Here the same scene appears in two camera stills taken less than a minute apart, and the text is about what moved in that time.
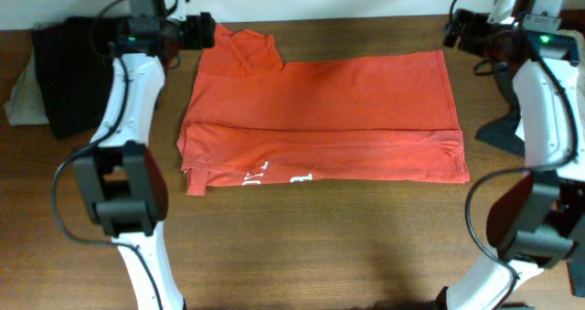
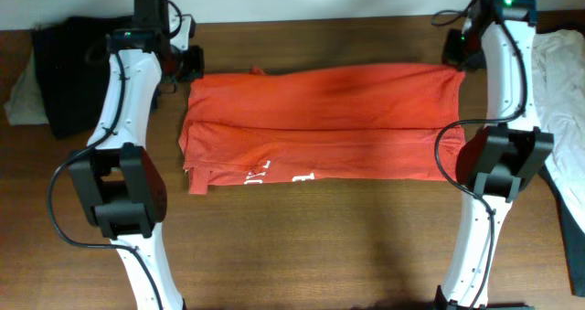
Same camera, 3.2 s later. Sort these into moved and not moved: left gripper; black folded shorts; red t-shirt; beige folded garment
Moved: red t-shirt; left gripper
Not moved: black folded shorts; beige folded garment
